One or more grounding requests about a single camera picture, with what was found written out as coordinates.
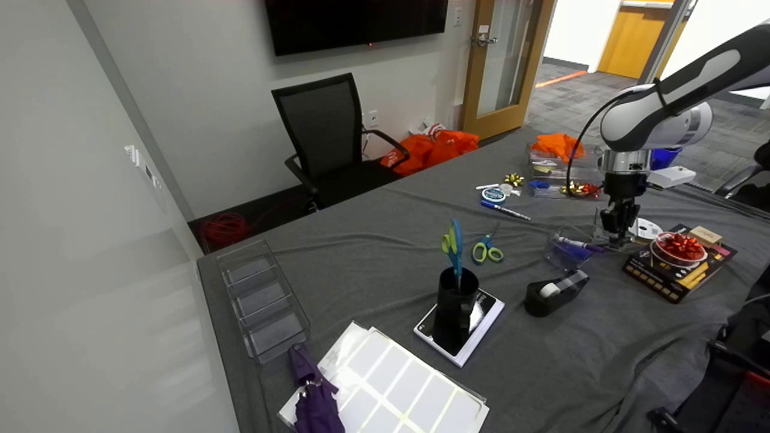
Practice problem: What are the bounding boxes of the black chair back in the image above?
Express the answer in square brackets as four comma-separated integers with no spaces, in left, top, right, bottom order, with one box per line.
[714,140,770,216]

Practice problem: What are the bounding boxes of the wooden glass door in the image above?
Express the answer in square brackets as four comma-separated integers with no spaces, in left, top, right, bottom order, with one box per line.
[459,0,559,141]

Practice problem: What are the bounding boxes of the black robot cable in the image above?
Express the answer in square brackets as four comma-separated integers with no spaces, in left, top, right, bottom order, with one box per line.
[564,80,665,198]

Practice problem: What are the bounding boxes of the slanted metal pole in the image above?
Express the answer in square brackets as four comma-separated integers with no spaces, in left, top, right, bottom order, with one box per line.
[641,0,699,84]

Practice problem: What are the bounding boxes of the black wall television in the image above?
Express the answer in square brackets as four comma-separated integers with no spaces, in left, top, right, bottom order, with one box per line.
[263,0,451,57]

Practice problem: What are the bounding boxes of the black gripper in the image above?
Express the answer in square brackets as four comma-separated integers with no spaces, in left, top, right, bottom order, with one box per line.
[599,172,650,243]

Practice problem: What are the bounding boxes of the white tape roll in wrapper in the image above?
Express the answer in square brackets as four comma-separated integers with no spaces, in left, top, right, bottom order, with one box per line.
[628,216,666,243]

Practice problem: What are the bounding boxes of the clear plastic tray organizer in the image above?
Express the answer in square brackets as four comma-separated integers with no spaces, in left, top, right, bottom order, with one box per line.
[216,247,312,366]

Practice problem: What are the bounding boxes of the black mesh office chair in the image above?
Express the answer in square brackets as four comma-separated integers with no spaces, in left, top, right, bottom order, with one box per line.
[270,72,412,211]

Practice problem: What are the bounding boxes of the red and yellow toy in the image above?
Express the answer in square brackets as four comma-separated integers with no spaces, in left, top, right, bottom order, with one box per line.
[559,181,603,202]

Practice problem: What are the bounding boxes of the black tape dispenser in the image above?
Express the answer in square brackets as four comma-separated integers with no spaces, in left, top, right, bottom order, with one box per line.
[523,267,593,318]

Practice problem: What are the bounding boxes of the white and blue tape roll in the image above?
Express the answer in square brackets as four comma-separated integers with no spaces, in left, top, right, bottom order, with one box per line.
[474,181,523,204]

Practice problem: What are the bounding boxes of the green handled scissors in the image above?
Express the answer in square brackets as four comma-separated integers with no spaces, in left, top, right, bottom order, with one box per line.
[470,230,507,267]

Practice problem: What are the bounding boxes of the purple cloth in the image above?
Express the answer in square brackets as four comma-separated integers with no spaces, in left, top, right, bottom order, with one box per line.
[287,345,350,433]

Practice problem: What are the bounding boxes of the grey tablecloth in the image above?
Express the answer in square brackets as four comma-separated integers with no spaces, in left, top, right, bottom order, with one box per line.
[196,126,770,433]

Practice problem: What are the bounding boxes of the black and red stand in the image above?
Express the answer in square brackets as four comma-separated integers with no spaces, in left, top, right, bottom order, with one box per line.
[647,267,770,433]

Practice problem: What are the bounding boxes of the white ice cube tray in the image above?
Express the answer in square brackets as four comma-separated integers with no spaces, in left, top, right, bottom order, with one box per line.
[277,320,490,433]

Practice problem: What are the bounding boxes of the yellow wooden door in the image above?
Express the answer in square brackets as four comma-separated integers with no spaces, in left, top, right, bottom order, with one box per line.
[596,3,674,81]

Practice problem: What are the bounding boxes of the purple marker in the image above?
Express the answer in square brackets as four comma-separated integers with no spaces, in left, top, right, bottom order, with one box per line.
[554,238,601,270]

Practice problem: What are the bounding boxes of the small blue item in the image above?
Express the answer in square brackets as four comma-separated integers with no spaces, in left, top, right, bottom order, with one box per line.
[526,179,564,198]

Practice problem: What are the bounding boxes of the white wall fitting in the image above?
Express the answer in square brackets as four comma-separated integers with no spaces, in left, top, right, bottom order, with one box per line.
[123,141,161,187]

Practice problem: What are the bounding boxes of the black pen cup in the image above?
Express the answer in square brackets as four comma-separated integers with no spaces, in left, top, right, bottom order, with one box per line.
[431,265,481,357]

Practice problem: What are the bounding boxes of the orange bag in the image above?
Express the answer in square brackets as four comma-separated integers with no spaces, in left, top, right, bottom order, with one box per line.
[380,127,483,181]

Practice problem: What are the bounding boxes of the small clear plastic container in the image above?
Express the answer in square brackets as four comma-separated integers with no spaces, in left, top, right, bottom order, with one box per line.
[548,228,626,271]

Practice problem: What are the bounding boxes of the blue bin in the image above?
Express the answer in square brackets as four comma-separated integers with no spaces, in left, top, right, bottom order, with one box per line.
[647,146,686,172]

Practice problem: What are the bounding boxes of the blue and white pen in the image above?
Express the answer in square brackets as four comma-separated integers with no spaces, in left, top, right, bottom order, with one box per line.
[480,198,535,224]

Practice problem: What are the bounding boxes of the black and yellow box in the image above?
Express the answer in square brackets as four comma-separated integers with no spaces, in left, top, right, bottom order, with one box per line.
[620,226,738,306]

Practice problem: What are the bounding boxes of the beige card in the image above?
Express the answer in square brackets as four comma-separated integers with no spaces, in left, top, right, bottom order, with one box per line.
[689,224,724,246]

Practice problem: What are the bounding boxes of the orange cloth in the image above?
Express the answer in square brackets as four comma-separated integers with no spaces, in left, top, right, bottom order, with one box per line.
[532,132,589,166]

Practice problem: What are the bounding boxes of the white tablet slab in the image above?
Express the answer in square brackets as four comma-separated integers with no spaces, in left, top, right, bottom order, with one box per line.
[412,286,507,370]

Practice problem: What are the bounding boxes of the large clear plastic container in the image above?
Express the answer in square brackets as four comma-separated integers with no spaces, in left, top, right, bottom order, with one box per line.
[525,141,609,200]

